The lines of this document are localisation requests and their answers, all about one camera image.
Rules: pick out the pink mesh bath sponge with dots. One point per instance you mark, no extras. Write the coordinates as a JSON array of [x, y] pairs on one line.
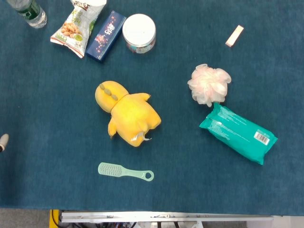
[[209, 84]]

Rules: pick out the mint green plastic brush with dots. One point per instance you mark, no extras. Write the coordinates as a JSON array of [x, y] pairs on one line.
[[118, 170]]

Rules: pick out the aluminium frame rail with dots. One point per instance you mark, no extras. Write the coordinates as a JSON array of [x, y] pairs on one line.
[[166, 216]]

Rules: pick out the dark blue rectangular box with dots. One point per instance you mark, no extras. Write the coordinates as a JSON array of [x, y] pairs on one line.
[[106, 35]]

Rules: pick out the teal blue table cloth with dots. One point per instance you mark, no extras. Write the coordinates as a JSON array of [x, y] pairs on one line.
[[47, 95]]

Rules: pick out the clear plastic water bottle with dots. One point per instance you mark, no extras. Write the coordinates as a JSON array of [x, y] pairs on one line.
[[31, 12]]

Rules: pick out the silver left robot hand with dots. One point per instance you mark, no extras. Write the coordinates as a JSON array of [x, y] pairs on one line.
[[3, 140]]

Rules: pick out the white nut snack bag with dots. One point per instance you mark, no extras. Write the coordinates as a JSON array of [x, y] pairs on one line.
[[75, 26]]

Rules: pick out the teal wet wipes pack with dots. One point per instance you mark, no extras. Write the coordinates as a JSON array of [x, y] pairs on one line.
[[237, 133]]

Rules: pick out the beige rectangular block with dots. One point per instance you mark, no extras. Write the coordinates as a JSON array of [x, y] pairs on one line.
[[234, 35]]

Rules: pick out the white lidded round jar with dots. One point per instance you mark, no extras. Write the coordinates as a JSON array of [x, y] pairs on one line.
[[139, 32]]

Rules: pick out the yellow plush toy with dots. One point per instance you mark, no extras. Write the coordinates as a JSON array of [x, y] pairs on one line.
[[128, 111]]

